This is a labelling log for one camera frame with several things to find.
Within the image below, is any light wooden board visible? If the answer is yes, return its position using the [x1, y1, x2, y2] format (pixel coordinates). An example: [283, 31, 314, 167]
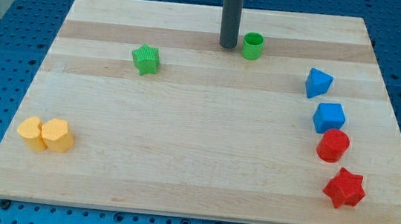
[0, 0, 401, 224]

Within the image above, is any red cylinder block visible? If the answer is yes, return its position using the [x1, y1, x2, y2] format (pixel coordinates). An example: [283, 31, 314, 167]
[316, 129, 351, 163]

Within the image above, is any red star block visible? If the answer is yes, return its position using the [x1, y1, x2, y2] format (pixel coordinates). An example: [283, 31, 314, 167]
[322, 167, 366, 208]

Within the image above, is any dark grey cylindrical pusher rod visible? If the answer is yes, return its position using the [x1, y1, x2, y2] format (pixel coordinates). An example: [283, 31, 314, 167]
[219, 0, 244, 50]

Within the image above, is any blue triangular block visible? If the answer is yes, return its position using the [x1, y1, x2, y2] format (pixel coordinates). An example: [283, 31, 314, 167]
[305, 67, 334, 98]

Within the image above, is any green star block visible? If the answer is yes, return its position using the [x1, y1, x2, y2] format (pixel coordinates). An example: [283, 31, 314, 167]
[132, 45, 160, 76]

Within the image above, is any blue cube block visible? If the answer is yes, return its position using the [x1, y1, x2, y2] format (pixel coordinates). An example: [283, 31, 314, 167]
[313, 102, 346, 134]

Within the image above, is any yellow heart block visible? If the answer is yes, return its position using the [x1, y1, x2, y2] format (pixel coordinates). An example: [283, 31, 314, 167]
[16, 116, 48, 152]

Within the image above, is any yellow hexagon block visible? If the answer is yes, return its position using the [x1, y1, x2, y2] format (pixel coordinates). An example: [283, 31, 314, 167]
[42, 118, 75, 153]

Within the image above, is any green cylinder block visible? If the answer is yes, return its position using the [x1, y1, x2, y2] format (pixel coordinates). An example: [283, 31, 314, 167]
[241, 32, 264, 61]

